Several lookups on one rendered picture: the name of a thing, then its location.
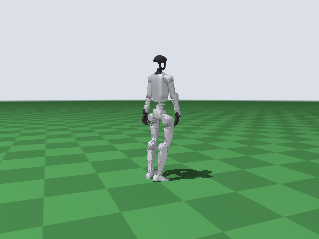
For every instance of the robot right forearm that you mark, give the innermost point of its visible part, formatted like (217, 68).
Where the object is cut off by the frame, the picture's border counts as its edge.
(176, 104)

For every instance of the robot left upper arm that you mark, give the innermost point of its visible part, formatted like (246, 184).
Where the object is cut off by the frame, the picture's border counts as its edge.
(149, 87)

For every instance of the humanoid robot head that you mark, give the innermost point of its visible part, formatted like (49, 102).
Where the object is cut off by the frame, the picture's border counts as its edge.
(160, 59)

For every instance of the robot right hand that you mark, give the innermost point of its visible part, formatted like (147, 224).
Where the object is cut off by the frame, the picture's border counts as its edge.
(177, 118)

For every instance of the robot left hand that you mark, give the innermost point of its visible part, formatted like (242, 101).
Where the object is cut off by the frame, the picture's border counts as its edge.
(145, 118)

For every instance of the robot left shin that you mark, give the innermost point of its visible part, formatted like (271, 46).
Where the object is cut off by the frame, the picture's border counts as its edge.
(151, 155)

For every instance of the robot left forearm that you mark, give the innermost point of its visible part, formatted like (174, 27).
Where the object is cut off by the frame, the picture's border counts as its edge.
(147, 104)

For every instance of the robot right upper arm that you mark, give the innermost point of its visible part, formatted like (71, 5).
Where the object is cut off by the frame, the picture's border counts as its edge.
(169, 80)

